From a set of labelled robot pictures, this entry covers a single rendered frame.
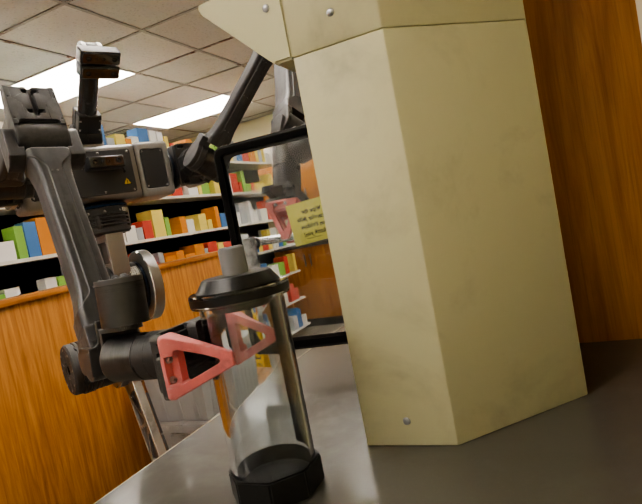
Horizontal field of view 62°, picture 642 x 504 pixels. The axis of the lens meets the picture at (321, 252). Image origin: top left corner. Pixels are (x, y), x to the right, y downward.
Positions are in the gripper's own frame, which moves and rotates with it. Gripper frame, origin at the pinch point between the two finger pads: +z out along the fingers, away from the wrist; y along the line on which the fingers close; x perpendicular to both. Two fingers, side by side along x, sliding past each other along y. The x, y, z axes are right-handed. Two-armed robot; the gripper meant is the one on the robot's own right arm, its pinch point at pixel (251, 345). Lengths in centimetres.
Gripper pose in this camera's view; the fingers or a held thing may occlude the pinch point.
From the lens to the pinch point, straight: 59.6
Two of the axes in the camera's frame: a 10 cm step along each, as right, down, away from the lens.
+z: 9.0, -1.5, -4.1
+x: 1.9, 9.8, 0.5
